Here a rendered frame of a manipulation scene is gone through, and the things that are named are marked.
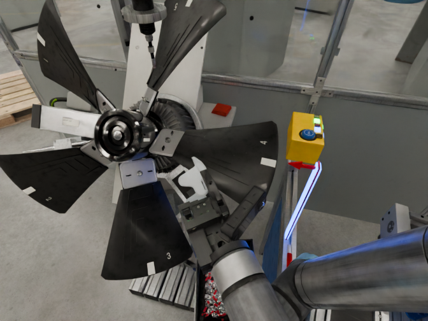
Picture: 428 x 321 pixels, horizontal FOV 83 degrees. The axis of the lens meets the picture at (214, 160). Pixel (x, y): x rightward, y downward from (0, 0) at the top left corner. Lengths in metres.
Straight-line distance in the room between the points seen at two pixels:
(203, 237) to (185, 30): 0.42
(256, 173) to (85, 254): 1.53
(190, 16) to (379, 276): 0.55
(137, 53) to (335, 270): 0.81
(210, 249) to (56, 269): 1.59
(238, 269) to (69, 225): 1.78
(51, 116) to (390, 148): 1.50
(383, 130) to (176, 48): 1.13
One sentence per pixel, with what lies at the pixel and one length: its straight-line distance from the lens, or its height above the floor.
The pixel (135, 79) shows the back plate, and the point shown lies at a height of 1.17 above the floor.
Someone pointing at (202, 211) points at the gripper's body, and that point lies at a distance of 0.44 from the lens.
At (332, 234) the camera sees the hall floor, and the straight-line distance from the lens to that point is 1.95.
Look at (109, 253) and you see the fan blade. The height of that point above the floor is 1.00.
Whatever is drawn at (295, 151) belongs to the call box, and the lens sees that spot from 0.83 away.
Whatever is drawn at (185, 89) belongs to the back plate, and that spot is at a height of 1.17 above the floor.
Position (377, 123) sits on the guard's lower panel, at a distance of 1.42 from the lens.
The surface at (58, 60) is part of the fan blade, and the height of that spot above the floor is 1.31.
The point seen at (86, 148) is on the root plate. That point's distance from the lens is 0.68.
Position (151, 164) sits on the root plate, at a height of 1.11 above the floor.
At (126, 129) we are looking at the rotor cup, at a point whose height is 1.24.
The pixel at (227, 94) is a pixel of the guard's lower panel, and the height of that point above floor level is 0.90.
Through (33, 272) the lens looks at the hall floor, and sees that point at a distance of 2.01.
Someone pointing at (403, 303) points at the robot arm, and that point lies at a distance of 0.33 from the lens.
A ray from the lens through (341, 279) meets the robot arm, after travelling 0.37.
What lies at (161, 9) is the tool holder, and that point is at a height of 1.46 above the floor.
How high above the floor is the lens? 1.57
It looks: 46 degrees down
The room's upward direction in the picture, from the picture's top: straight up
